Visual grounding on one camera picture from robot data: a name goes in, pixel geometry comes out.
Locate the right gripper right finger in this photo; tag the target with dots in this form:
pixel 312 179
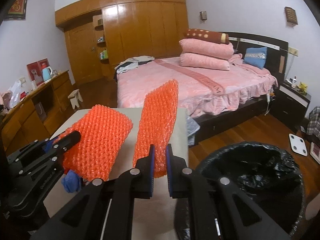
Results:
pixel 183 182

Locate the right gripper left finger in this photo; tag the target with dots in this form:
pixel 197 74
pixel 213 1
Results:
pixel 136 183

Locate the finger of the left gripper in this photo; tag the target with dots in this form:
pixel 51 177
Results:
pixel 67 139

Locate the orange bubble wrap sheet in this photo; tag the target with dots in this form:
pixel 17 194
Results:
pixel 103 130

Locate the orange bubble wrap strip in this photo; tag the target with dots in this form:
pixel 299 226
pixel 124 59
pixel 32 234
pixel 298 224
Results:
pixel 156 125

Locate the black lined trash bin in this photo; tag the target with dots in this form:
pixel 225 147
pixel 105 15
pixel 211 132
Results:
pixel 256 189

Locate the wooden sideboard desk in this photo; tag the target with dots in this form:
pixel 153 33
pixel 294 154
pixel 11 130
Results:
pixel 39 115

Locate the blue crumpled glove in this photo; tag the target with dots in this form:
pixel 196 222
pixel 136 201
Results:
pixel 71 182

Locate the small white stool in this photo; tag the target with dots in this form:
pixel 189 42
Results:
pixel 75 97

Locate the grey quilted blanket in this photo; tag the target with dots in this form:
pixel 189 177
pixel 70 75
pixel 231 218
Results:
pixel 192 128

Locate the white plastic bag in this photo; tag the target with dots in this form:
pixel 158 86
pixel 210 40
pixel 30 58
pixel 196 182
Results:
pixel 15 94

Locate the light blue kettle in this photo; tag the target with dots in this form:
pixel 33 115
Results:
pixel 46 72

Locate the red picture box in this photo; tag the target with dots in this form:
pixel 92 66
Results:
pixel 35 71

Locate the pink covered bed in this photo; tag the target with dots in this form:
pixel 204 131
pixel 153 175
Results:
pixel 216 99

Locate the clothes pile on bed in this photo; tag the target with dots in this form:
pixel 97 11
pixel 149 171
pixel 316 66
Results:
pixel 132 63

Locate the white bathroom scale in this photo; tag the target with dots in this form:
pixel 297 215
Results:
pixel 298 145

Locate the lower pink pillow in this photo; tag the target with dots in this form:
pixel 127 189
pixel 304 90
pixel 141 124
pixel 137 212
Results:
pixel 201 61

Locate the pink pillow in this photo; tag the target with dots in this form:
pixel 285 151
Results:
pixel 201 61
pixel 221 51

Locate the wooden wardrobe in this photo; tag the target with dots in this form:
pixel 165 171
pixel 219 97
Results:
pixel 100 34

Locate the black white nightstand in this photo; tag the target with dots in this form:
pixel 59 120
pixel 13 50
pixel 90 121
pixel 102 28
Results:
pixel 290 106

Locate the red framed picture on floor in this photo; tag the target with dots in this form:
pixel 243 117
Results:
pixel 315 152

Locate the upper pink pillow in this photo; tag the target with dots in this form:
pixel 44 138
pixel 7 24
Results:
pixel 221 51

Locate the plaid shirt on chair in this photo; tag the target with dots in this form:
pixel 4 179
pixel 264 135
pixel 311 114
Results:
pixel 313 127

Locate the blue cushion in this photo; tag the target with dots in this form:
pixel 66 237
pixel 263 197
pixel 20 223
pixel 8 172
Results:
pixel 256 57

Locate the brown dotted bolster pillow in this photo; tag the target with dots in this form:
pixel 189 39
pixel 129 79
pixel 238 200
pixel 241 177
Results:
pixel 209 36

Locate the yellow plush toy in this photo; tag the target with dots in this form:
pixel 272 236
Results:
pixel 302 88

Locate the framed wall picture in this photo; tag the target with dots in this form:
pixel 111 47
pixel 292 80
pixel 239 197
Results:
pixel 17 11

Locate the left wall lamp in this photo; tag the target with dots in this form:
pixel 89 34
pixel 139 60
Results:
pixel 203 16

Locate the wall lamp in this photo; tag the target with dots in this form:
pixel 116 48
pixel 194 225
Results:
pixel 291 16
pixel 203 16

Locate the right wall lamp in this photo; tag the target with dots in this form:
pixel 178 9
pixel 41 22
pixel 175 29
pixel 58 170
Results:
pixel 291 16

